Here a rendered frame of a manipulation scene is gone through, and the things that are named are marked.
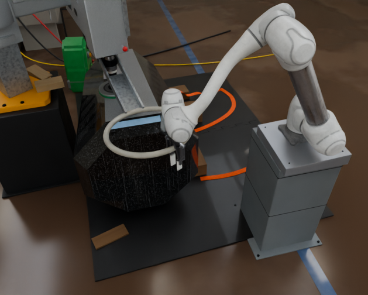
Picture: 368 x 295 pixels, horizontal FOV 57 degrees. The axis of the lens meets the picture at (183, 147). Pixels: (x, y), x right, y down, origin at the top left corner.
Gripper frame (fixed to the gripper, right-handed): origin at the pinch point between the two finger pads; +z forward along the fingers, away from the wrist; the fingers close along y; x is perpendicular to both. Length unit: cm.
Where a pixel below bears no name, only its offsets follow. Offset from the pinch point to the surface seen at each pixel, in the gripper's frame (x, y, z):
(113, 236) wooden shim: 24, 48, 84
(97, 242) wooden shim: 35, 52, 84
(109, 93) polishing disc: -10, 80, -7
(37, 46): -67, 393, 53
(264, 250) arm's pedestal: -49, -31, 88
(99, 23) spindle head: -8, 74, -55
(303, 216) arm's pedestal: -68, -44, 58
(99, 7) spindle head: -9, 73, -63
